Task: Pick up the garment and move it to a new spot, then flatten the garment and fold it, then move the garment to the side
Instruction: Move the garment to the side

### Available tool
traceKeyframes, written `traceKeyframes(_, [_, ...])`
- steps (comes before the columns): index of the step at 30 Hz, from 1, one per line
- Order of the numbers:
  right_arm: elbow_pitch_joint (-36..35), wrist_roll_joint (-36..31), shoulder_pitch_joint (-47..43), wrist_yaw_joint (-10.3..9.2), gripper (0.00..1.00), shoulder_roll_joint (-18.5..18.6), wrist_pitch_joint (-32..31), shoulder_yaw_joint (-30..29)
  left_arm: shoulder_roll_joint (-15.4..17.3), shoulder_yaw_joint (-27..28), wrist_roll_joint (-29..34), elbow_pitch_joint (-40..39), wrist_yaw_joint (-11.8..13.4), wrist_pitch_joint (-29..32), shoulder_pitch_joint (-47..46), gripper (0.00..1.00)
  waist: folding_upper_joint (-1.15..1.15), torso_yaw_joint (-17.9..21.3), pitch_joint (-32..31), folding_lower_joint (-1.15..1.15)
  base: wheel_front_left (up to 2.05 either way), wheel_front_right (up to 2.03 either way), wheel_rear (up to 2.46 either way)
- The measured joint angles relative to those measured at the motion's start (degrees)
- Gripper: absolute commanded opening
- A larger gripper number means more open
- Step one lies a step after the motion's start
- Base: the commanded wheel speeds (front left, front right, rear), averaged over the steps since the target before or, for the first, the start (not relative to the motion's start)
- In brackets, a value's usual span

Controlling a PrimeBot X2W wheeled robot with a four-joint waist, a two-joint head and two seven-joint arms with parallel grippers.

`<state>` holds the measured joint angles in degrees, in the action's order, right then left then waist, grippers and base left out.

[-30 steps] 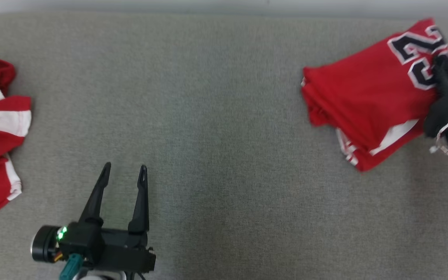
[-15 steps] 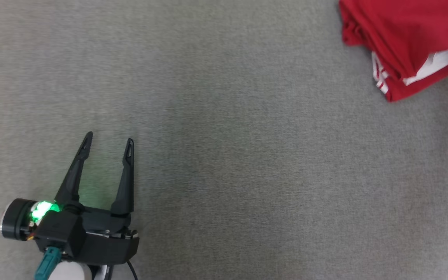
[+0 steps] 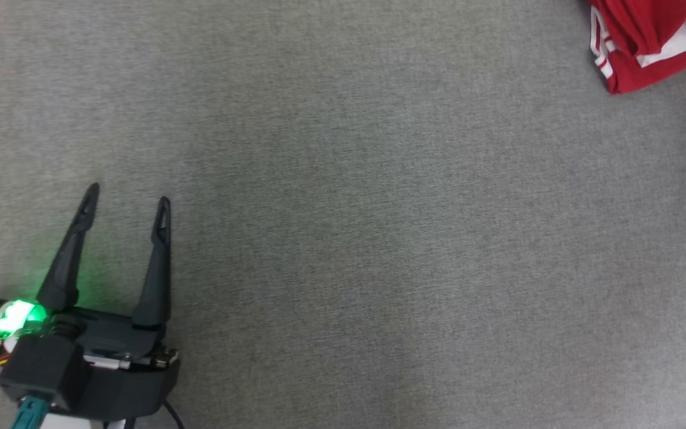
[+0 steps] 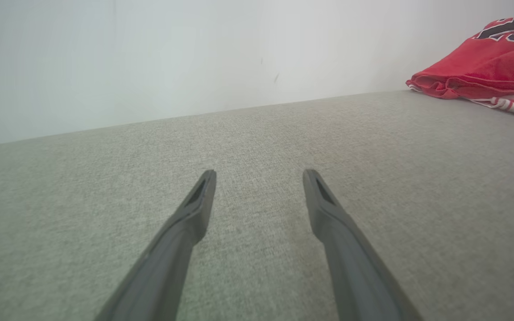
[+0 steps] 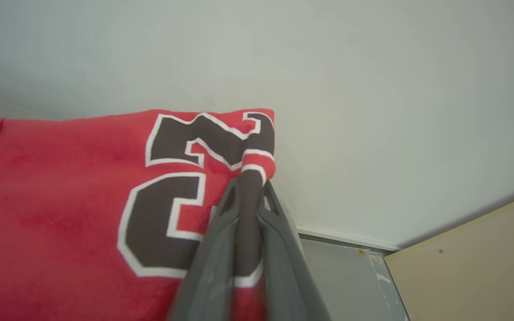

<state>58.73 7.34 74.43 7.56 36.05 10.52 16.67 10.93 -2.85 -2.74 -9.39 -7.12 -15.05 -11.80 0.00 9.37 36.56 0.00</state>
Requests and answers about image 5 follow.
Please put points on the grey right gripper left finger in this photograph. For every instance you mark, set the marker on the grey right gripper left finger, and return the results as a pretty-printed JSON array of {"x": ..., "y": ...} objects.
[{"x": 208, "y": 285}]

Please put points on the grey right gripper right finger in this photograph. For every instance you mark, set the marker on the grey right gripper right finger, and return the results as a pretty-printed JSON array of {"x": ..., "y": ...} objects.
[{"x": 288, "y": 285}]

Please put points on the red basketball jersey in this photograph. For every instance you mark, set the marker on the red basketball jersey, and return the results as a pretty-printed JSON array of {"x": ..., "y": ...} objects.
[{"x": 60, "y": 200}]

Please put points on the white baseboard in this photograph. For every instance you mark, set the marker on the white baseboard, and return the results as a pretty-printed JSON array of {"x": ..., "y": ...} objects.
[{"x": 350, "y": 238}]

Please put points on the beige wooden panel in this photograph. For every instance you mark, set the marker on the beige wooden panel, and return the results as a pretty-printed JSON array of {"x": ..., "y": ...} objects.
[{"x": 471, "y": 267}]

